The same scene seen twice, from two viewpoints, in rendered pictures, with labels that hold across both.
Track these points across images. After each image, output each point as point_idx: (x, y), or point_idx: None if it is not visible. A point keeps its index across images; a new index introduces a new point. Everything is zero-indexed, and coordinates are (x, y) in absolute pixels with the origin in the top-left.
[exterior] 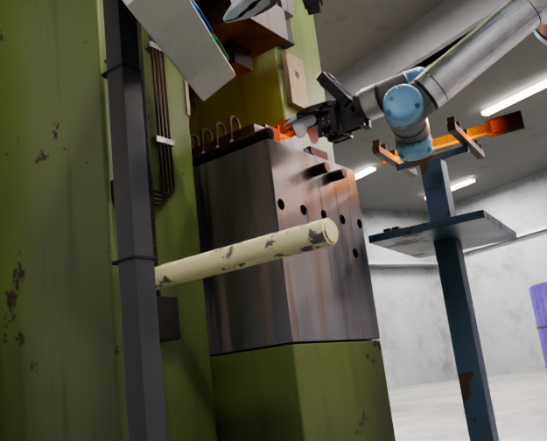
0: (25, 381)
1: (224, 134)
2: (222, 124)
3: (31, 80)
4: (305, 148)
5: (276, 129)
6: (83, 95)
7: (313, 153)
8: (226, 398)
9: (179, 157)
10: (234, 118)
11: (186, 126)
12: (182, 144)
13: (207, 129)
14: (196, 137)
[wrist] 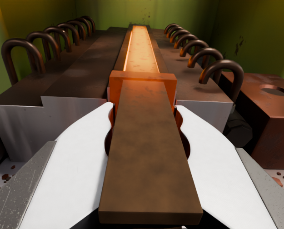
0: None
1: (53, 57)
2: (44, 37)
3: None
4: (238, 128)
5: (96, 103)
6: None
7: (273, 136)
8: None
9: None
10: (19, 45)
11: None
12: None
13: (55, 28)
14: (70, 29)
